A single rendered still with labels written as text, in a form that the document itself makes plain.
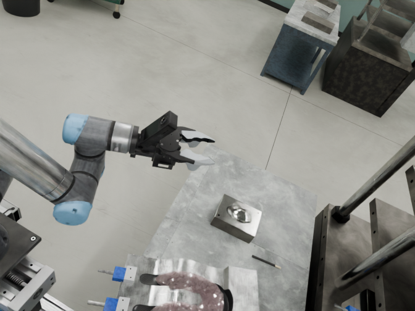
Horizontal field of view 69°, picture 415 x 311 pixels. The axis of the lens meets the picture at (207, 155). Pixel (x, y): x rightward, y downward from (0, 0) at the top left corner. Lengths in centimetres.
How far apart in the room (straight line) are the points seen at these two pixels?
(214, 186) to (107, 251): 94
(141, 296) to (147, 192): 138
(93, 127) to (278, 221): 112
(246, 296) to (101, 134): 80
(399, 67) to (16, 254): 458
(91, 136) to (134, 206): 167
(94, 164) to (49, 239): 149
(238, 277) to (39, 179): 82
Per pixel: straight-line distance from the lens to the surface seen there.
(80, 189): 74
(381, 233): 159
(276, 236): 156
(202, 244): 139
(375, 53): 472
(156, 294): 119
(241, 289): 124
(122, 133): 74
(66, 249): 221
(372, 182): 168
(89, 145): 76
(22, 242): 108
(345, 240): 181
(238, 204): 147
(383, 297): 140
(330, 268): 165
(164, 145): 74
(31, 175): 69
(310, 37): 422
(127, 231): 227
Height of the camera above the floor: 198
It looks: 43 degrees down
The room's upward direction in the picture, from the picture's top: 23 degrees clockwise
